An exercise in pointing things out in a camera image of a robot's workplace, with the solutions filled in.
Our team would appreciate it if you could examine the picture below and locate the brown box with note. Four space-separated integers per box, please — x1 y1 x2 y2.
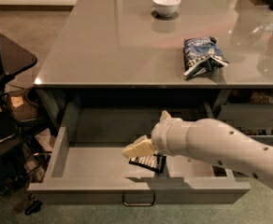
7 88 40 121

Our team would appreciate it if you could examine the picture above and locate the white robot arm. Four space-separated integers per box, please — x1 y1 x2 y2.
122 111 273 189

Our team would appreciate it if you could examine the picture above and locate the metal drawer handle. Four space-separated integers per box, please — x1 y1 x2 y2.
122 194 156 207

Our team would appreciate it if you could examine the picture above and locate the blue chip bag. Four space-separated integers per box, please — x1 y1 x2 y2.
183 36 229 79

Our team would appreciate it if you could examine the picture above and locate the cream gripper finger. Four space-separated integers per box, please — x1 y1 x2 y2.
122 135 155 158
160 110 171 121

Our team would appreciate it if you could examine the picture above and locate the white ceramic bowl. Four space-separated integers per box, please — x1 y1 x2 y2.
152 0 181 17

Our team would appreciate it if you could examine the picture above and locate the grey right upper drawer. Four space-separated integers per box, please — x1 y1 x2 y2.
218 104 273 130

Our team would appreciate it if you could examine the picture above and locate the black clip on floor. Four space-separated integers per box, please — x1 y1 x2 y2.
24 200 43 216

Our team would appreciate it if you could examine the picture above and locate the black rxbar chocolate bar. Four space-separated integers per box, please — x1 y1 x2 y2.
129 154 166 174

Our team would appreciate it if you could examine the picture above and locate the black round side table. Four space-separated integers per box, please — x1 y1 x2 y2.
0 33 37 88

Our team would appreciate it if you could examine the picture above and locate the open grey top drawer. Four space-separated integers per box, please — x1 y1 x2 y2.
29 102 251 204

